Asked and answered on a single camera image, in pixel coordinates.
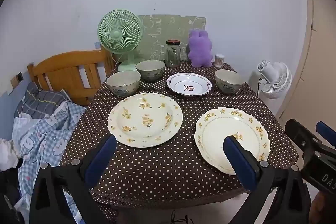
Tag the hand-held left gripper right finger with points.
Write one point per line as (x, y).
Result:
(240, 161)

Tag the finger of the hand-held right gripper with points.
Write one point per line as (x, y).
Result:
(302, 134)
(326, 132)

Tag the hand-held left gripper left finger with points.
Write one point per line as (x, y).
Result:
(101, 158)

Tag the scalloped yellow floral plate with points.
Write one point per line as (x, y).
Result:
(223, 124)

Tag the round yellow floral plate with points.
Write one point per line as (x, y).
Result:
(144, 121)

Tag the green-rimmed ceramic bowl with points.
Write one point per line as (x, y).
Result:
(229, 82)
(123, 83)
(150, 70)

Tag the small white red-print plate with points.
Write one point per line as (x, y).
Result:
(189, 82)

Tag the white floor fan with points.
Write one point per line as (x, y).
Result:
(278, 82)

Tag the blue checked bear blanket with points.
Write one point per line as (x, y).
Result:
(47, 134)

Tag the brown polka dot tablecloth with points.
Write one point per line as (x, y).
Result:
(170, 169)

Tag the beige door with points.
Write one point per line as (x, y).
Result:
(320, 56)

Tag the grey plaid bedding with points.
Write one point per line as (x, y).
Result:
(39, 103)

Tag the wooden bed headboard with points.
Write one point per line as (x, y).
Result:
(65, 74)

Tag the white cloth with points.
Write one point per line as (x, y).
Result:
(8, 155)

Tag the dark cloth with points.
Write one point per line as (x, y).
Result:
(10, 200)

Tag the cotton swab container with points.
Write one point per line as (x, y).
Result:
(219, 60)

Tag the purple plush toy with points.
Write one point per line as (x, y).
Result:
(199, 50)

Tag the small printed drinking glass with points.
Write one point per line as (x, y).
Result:
(183, 54)

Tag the green desk fan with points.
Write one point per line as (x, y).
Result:
(118, 35)

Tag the glass jar with dark lid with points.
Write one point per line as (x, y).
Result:
(172, 56)

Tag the green printed board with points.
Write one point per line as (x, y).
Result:
(168, 27)

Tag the blue wall sticker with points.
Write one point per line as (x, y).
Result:
(97, 45)

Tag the wall switch panel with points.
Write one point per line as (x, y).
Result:
(16, 80)

